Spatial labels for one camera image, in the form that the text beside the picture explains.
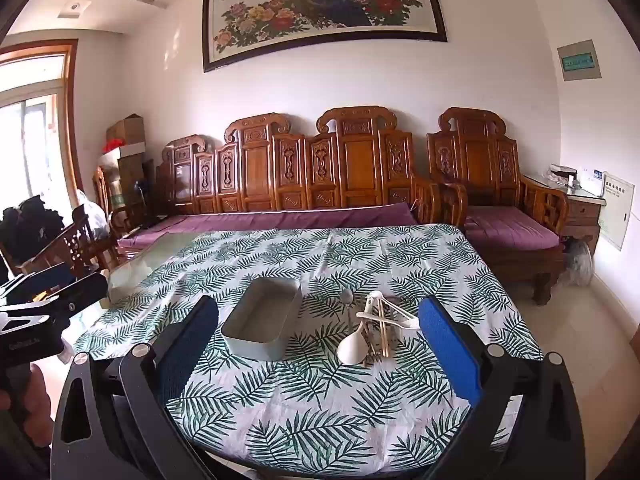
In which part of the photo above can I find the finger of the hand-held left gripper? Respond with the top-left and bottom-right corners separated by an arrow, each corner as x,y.
20,272 -> 110,322
4,261 -> 76,306

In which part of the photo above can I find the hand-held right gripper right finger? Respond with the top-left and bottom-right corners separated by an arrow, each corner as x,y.
417,296 -> 586,480

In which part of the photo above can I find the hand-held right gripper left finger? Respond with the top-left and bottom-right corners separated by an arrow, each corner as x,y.
52,295 -> 221,480

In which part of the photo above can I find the grey rectangular box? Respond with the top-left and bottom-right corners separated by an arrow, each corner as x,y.
221,276 -> 303,362

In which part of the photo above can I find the large white spoon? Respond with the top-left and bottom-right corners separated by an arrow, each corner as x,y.
336,305 -> 382,365

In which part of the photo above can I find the wooden chair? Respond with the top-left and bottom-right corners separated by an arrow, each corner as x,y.
27,204 -> 122,282

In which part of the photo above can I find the black bag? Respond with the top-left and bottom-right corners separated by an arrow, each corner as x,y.
0,196 -> 64,272

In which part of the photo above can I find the clear plastic bag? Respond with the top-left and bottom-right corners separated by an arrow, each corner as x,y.
75,189 -> 109,242

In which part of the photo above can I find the brown cardboard box stack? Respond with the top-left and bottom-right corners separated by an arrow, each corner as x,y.
97,152 -> 155,213

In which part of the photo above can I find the purple armchair cushion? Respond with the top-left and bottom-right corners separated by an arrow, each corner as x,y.
464,205 -> 560,252

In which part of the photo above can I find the leaf print tablecloth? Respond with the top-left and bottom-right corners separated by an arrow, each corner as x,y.
72,223 -> 544,467

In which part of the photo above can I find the wooden framed window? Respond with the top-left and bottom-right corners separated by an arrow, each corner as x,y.
0,39 -> 84,213

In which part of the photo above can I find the grey floor fan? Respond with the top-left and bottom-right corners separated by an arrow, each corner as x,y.
564,237 -> 597,289

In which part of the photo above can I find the wooden side table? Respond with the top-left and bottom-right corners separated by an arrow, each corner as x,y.
524,175 -> 607,257

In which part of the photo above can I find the carved wooden armchair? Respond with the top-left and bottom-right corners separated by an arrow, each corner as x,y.
426,106 -> 571,307

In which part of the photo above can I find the tissue box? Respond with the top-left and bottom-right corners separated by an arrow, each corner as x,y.
545,163 -> 577,185

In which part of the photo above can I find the carved wooden sofa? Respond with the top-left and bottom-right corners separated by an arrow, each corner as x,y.
155,105 -> 442,226

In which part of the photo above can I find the white printed box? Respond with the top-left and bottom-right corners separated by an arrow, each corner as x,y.
580,166 -> 606,197

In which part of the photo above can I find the framed peacock flower painting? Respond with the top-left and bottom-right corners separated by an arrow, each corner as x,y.
201,0 -> 449,74

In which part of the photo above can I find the white wall panel door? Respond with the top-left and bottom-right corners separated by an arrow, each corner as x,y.
598,171 -> 629,252

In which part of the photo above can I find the grey wall sign box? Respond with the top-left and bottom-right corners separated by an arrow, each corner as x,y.
557,40 -> 603,82

